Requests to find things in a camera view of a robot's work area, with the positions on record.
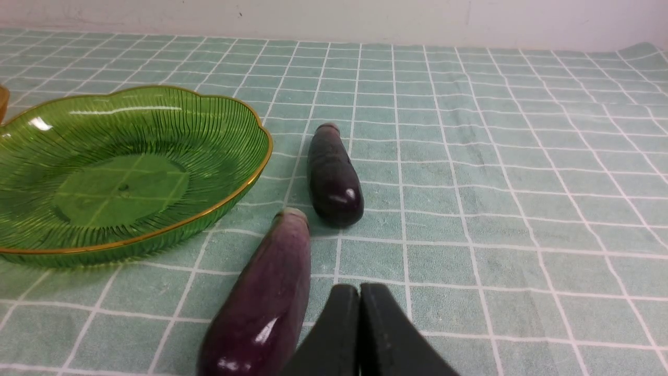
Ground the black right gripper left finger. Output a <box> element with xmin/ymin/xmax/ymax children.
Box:
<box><xmin>281</xmin><ymin>284</ymin><xmax>360</xmax><ymax>375</ymax></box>

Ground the green glass plate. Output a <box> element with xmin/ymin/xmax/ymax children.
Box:
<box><xmin>1</xmin><ymin>85</ymin><xmax>273</xmax><ymax>267</ymax></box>

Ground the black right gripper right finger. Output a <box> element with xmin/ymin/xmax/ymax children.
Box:
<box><xmin>359</xmin><ymin>283</ymin><xmax>458</xmax><ymax>375</ymax></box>

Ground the amber glass plate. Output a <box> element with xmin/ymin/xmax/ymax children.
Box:
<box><xmin>0</xmin><ymin>85</ymin><xmax>10</xmax><ymax>124</ymax></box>

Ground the dark purple eggplant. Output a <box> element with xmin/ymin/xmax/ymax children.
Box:
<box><xmin>307</xmin><ymin>122</ymin><xmax>364</xmax><ymax>228</ymax></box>
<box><xmin>196</xmin><ymin>207</ymin><xmax>311</xmax><ymax>375</ymax></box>

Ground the green checkered tablecloth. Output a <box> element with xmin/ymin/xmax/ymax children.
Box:
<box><xmin>2</xmin><ymin>29</ymin><xmax>666</xmax><ymax>375</ymax></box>

